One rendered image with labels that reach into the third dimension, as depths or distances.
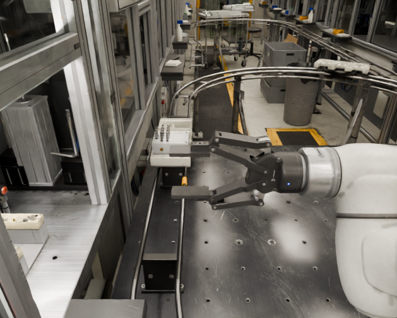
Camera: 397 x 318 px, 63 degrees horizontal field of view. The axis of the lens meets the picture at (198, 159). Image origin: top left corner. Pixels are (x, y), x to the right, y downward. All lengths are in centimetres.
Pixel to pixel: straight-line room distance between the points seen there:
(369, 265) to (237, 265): 50
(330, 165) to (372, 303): 22
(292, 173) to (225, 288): 49
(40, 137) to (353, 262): 76
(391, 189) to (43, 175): 81
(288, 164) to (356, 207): 13
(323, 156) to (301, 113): 308
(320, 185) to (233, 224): 61
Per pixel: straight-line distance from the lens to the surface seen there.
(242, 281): 98
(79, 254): 77
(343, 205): 61
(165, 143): 112
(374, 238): 59
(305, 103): 362
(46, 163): 95
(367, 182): 59
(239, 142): 54
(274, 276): 101
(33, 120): 90
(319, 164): 57
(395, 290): 61
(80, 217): 86
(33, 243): 82
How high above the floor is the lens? 143
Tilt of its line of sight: 29 degrees down
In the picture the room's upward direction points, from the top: straight up
